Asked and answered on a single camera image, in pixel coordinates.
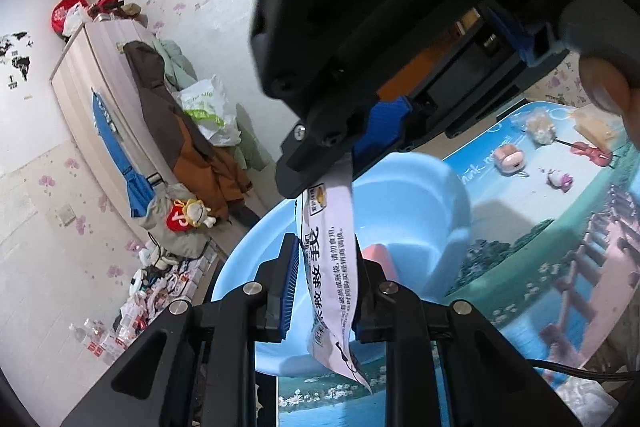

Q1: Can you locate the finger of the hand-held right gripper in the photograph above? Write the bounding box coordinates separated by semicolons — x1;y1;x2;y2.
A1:
274;99;415;200

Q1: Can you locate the pink toy violin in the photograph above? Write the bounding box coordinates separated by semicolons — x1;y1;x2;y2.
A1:
552;138;618;168

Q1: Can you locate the person's right hand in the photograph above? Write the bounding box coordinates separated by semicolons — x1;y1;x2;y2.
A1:
577;54;640;148

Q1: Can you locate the brown hanging jacket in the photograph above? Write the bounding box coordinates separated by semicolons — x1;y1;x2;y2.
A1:
122;39;261;228

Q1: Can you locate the pink cylinder tumbler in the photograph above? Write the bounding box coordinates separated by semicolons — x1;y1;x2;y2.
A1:
362;244;401;283

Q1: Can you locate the black world map sticker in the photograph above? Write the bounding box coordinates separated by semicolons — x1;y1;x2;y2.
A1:
0;31;36;90

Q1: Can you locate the pile of dark clothes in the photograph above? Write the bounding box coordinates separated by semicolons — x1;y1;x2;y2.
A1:
87;0;143;22

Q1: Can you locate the black cable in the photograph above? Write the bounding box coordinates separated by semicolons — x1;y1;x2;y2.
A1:
527;357;640;380

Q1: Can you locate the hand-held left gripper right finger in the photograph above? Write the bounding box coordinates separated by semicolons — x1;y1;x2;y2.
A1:
352;257;583;427

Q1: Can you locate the bag of cotton swabs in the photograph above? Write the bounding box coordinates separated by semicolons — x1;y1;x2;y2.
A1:
522;109;561;148

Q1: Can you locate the red bag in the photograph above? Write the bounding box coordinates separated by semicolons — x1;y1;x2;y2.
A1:
51;0;93;38

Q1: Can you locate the light blue plastic basin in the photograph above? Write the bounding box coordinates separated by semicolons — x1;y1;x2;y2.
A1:
212;152;472;378

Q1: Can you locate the small pink gadget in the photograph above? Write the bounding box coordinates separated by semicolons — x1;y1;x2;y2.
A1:
494;146;528;175

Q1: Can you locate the light wooden wardrobe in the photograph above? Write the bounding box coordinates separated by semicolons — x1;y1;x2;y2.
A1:
50;19;166;228

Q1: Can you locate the pale green hanging jacket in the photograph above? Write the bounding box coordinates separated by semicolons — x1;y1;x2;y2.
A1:
152;38;273;172

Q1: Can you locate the white duck print packet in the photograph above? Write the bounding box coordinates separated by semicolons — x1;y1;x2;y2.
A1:
295;157;375;395

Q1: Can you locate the pile of small bottles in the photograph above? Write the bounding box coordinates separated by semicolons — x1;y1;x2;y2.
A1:
70;242;221;365

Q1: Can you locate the beige cloth bag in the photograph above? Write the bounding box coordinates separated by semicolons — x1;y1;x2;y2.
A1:
137;184;211;260

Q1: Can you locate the blue hanging garment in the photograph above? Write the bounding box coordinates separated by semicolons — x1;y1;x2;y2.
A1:
91;91;156;218

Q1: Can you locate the small pink white figurine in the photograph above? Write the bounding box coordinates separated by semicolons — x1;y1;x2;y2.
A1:
546;168;573;194

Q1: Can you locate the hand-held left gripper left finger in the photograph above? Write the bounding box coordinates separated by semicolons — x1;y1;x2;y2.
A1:
60;232;306;427

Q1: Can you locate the red white plush toy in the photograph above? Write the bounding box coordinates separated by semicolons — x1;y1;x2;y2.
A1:
166;198;218;233

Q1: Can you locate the white green plastic bag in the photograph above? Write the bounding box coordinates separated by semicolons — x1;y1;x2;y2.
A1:
177;74;241;146

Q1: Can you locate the clear plastic food box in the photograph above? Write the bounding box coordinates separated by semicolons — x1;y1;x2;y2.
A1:
570;104;626;155

